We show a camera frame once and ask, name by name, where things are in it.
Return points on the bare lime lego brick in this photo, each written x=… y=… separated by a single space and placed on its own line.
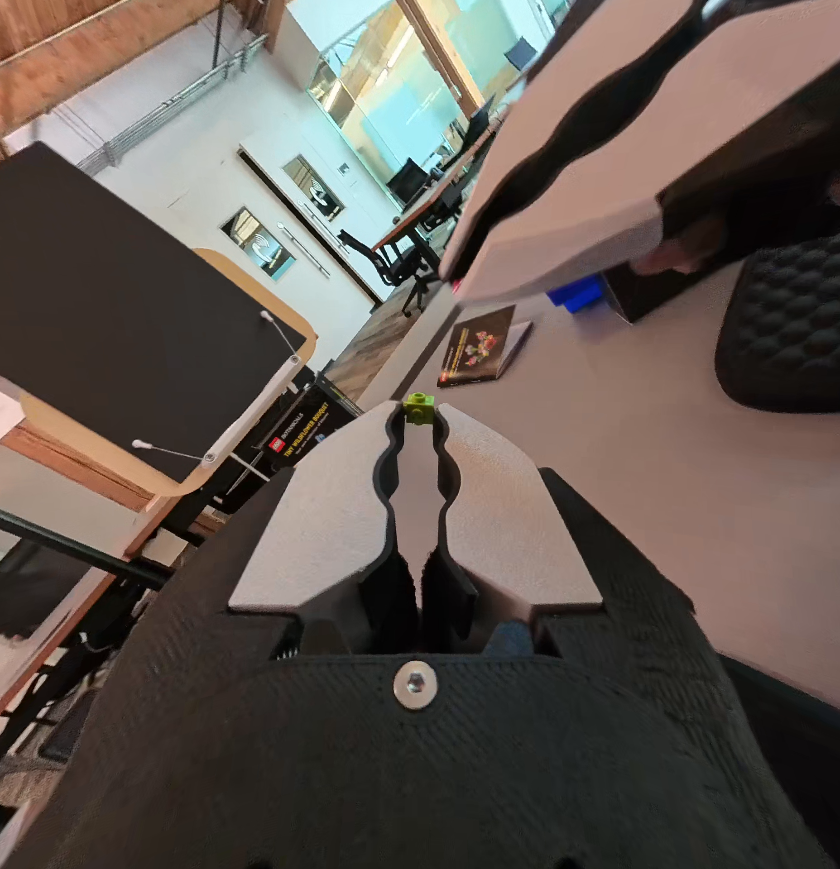
x=418 y=407

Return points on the black honeycomb cushion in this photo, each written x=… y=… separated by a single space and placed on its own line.
x=793 y=326

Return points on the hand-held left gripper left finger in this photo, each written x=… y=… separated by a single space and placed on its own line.
x=311 y=536

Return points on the lego instruction booklet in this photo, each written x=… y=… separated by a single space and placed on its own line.
x=477 y=346

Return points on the black office chair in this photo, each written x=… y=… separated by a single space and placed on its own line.
x=392 y=265

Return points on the blue plastic bin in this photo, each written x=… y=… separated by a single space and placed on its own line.
x=576 y=295

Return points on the black panel with wooden rim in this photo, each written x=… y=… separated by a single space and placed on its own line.
x=121 y=305

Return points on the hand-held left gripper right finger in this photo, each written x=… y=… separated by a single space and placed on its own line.
x=521 y=536

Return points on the brown office desk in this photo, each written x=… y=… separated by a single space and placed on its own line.
x=426 y=197

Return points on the black carton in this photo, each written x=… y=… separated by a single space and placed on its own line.
x=664 y=295

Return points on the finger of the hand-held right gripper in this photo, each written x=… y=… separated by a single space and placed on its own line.
x=562 y=81
x=630 y=190

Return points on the black lego set box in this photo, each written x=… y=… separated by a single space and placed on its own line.
x=304 y=434

